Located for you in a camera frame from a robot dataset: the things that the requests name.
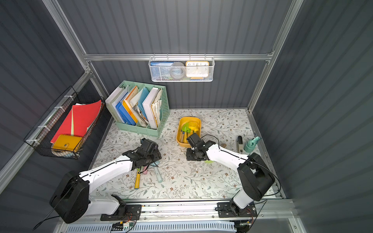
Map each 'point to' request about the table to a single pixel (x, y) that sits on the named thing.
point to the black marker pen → (239, 141)
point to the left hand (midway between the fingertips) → (156, 155)
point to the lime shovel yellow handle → (186, 129)
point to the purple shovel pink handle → (144, 172)
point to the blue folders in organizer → (126, 117)
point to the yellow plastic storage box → (183, 120)
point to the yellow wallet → (66, 142)
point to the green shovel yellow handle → (137, 179)
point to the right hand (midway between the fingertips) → (191, 154)
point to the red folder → (79, 120)
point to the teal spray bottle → (250, 144)
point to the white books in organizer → (151, 104)
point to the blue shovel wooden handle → (182, 137)
